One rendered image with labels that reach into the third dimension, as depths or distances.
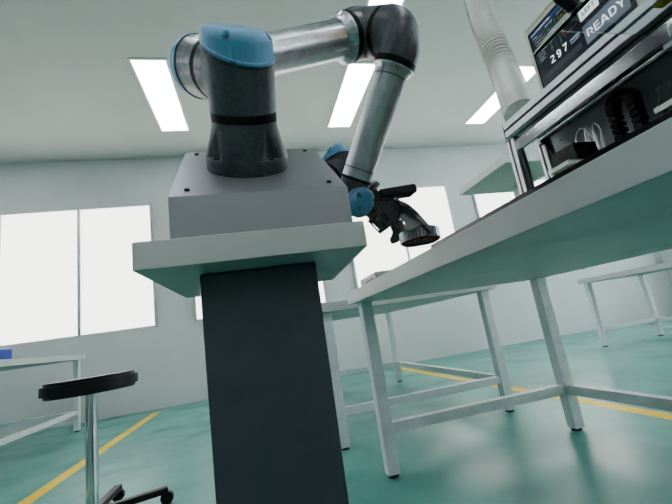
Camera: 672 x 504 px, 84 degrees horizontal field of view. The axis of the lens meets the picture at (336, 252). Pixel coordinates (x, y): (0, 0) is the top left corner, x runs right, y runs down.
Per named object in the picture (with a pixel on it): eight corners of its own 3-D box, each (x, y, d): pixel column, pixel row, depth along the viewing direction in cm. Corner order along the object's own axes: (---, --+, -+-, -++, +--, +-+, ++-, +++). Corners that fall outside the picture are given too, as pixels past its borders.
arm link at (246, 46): (226, 118, 59) (215, 18, 52) (194, 108, 68) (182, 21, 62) (290, 113, 66) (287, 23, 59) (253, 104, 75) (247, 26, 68)
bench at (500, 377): (336, 455, 184) (315, 303, 199) (297, 400, 360) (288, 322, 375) (526, 411, 209) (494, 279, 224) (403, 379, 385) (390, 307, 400)
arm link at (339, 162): (316, 165, 107) (337, 149, 110) (342, 193, 106) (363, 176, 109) (321, 152, 99) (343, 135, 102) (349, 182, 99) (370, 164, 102)
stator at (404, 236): (410, 238, 97) (407, 225, 98) (394, 249, 107) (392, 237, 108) (448, 235, 99) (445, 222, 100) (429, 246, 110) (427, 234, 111)
